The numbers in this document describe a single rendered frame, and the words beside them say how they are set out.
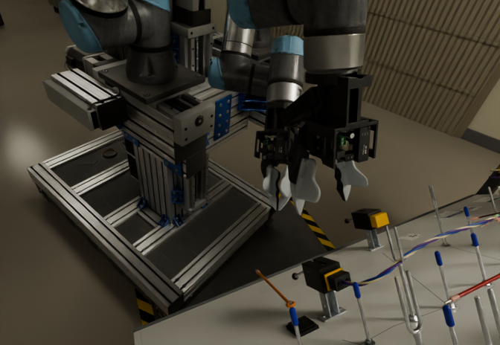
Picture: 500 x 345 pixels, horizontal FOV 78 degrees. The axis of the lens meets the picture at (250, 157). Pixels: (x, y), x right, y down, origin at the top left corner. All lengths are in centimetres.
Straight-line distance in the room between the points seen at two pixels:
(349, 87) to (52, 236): 196
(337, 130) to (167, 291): 126
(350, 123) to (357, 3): 13
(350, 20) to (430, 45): 316
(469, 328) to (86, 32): 86
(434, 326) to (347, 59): 39
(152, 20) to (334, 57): 59
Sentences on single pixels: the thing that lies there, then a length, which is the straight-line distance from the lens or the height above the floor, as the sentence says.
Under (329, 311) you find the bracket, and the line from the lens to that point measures 59.
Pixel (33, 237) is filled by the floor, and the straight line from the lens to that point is 219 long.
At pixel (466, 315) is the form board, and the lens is 58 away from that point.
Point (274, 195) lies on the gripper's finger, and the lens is 64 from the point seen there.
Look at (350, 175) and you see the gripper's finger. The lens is 50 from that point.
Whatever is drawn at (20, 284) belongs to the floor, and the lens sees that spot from 203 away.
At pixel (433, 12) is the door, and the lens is 351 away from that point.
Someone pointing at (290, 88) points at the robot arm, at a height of 131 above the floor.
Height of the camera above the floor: 158
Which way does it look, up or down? 39 degrees down
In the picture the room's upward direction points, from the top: 8 degrees clockwise
